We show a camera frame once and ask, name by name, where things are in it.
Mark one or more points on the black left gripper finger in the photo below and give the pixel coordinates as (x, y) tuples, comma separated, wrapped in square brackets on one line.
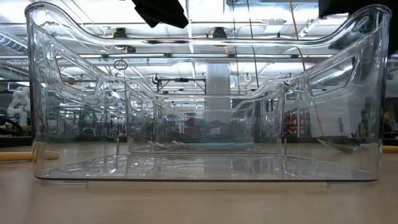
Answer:
[(174, 12), (147, 11)]

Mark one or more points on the clear plastic bin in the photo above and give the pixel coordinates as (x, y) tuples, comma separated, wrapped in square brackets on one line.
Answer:
[(270, 124), (199, 169)]

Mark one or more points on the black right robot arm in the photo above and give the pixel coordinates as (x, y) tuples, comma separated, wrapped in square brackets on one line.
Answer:
[(357, 6)]

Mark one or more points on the black ceiling-mounted device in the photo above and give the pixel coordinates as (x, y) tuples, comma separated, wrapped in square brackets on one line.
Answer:
[(219, 32), (119, 32)]

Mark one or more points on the white building column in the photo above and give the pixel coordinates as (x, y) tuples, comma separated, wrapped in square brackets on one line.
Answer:
[(218, 77)]

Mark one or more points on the white robot figure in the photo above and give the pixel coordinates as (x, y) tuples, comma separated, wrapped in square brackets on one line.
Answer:
[(18, 105)]

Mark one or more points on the red background object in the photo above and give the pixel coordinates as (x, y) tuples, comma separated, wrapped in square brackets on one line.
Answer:
[(290, 124)]

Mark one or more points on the person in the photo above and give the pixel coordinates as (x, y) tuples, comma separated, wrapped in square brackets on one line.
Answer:
[(387, 124)]

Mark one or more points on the black overhead rig frame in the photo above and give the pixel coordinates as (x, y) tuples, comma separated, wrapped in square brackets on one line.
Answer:
[(182, 80)]

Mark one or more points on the silver ventilation duct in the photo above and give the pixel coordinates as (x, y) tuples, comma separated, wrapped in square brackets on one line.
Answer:
[(12, 45)]

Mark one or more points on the black table frame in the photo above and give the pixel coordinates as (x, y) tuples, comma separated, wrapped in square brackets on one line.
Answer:
[(15, 141)]

